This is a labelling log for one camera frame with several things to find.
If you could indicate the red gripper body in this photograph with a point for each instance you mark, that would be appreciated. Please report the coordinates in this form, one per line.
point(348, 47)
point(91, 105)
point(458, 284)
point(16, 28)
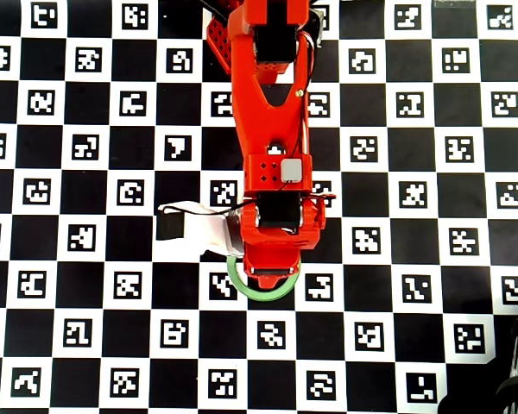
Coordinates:
point(272, 272)

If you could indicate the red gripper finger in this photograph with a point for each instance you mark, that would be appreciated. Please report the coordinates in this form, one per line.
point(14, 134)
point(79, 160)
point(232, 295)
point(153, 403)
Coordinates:
point(271, 283)

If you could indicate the red robot arm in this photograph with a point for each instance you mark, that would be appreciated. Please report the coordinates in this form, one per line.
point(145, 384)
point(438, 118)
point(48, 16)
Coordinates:
point(267, 129)

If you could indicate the small grey square box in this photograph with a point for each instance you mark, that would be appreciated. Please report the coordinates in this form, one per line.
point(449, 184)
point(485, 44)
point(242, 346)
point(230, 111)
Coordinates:
point(292, 170)

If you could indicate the black white marker checkerboard mat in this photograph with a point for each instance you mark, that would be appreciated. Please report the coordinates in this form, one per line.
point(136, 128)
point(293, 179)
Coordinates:
point(112, 241)

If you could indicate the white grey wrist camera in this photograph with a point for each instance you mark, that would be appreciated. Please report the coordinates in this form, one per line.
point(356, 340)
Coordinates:
point(198, 228)

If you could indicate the black camera holder stand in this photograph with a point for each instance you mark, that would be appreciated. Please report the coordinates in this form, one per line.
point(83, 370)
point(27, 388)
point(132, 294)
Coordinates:
point(516, 358)

